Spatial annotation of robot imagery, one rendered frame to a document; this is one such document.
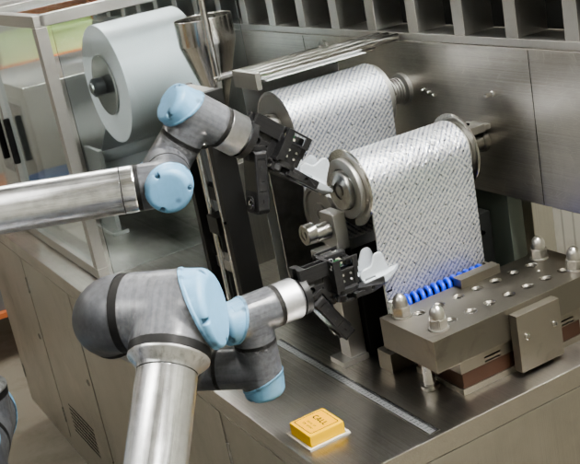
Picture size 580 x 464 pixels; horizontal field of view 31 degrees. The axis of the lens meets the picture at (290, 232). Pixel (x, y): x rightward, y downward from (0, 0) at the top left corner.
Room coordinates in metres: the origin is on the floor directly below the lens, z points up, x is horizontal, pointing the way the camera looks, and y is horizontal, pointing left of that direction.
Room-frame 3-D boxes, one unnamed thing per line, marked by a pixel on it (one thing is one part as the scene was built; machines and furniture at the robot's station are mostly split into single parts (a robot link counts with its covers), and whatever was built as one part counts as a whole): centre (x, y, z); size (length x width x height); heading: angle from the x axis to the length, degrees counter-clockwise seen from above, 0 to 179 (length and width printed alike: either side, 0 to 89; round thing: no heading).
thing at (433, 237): (1.85, -0.26, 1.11); 0.23 x 0.01 x 0.18; 117
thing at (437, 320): (1.65, -0.22, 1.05); 0.04 x 0.04 x 0.04
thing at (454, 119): (1.96, -0.35, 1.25); 0.15 x 0.01 x 0.15; 27
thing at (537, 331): (1.68, -0.40, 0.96); 0.10 x 0.03 x 0.11; 117
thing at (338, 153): (1.85, -0.12, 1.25); 0.15 x 0.01 x 0.15; 27
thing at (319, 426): (1.60, 0.02, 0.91); 0.07 x 0.07 x 0.02; 27
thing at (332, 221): (1.86, -0.07, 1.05); 0.06 x 0.05 x 0.31; 117
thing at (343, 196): (1.84, -0.11, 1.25); 0.07 x 0.02 x 0.07; 27
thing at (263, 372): (1.68, 0.11, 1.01); 0.11 x 0.08 x 0.11; 73
